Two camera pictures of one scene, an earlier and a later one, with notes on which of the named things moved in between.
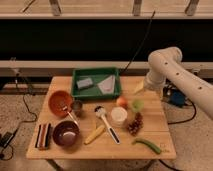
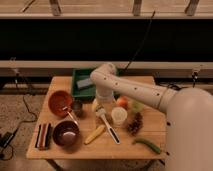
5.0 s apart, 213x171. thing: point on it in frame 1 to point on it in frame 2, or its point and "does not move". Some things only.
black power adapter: x=5 y=138 does not move
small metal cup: x=76 y=106 does not move
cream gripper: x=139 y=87 to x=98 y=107
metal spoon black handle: x=101 y=112 does not move
